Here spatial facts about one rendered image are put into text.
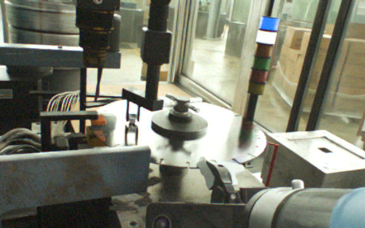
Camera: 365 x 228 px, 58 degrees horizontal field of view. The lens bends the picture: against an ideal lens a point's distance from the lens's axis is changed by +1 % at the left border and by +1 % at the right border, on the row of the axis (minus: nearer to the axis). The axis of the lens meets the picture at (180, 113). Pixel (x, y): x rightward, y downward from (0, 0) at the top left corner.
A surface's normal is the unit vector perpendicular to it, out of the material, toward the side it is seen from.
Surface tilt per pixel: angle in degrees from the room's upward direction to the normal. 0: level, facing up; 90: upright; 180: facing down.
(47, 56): 90
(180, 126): 5
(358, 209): 50
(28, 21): 90
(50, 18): 90
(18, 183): 90
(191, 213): 59
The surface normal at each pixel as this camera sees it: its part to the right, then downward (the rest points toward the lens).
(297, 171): -0.91, 0.03
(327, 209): -0.71, -0.70
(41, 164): 0.39, 0.36
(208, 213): -0.26, -0.24
